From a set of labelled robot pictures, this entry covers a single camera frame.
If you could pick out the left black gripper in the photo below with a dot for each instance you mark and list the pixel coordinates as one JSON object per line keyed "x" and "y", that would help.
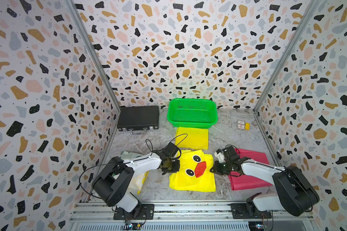
{"x": 177, "y": 168}

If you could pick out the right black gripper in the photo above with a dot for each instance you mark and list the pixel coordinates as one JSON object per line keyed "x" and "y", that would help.
{"x": 215, "y": 169}

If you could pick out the pink raincoat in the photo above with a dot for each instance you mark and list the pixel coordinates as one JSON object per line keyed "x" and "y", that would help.
{"x": 254, "y": 174}

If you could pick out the yellow duck face raincoat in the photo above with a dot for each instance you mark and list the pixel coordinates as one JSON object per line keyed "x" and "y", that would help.
{"x": 194, "y": 173}

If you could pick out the plain yellow raincoat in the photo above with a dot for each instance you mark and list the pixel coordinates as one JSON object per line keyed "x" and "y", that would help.
{"x": 192, "y": 138}

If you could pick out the white green dinosaur raincoat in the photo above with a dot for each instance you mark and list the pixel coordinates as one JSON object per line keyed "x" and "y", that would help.
{"x": 137, "y": 182}

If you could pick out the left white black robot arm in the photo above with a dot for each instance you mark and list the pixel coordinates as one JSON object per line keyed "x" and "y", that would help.
{"x": 112, "y": 183}

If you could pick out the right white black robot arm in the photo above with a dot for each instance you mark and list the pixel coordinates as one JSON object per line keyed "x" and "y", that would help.
{"x": 294, "y": 194}

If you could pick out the green plastic basket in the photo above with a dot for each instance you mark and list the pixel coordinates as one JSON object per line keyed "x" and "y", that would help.
{"x": 192, "y": 113}

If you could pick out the small yellow block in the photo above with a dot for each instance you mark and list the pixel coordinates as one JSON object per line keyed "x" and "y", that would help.
{"x": 247, "y": 126}

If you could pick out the black hard case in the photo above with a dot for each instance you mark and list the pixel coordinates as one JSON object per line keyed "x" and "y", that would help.
{"x": 138, "y": 118}

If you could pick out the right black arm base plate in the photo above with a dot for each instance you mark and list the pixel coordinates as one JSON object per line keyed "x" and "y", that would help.
{"x": 248, "y": 211}

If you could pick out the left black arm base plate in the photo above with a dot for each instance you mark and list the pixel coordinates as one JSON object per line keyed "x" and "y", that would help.
{"x": 141, "y": 212}

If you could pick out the aluminium mounting rail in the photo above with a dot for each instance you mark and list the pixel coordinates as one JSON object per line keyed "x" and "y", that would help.
{"x": 186, "y": 216}

